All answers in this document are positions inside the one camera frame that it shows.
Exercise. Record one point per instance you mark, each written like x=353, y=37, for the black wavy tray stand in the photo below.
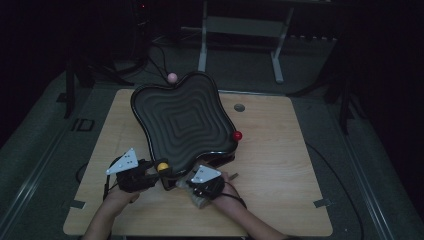
x=183, y=123

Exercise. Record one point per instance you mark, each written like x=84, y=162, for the white metal stand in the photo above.
x=246, y=26

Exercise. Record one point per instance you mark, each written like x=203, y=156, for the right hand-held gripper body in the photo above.
x=206, y=183

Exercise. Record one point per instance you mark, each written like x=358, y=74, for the yellow ball knob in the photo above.
x=162, y=166

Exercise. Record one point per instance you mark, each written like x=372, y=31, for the red ball knob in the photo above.
x=237, y=135

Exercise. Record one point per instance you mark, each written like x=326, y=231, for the grey metal floor rail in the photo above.
x=31, y=181
x=368, y=190

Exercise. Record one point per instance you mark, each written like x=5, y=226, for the grey tape strip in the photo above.
x=322, y=202
x=77, y=204

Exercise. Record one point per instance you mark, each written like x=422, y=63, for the person's left hand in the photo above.
x=125, y=197

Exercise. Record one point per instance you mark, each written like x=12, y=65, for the small grey tape tab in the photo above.
x=233, y=176

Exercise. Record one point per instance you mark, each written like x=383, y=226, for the grey round table grommet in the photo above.
x=239, y=107

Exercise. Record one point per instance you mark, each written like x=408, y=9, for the black metal stand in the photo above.
x=70, y=93
x=345, y=110

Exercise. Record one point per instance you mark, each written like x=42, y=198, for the person's right hand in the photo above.
x=230, y=196

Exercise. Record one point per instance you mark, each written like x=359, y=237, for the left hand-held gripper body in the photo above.
x=133, y=176

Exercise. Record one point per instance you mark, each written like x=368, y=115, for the pink ball knob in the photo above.
x=172, y=77

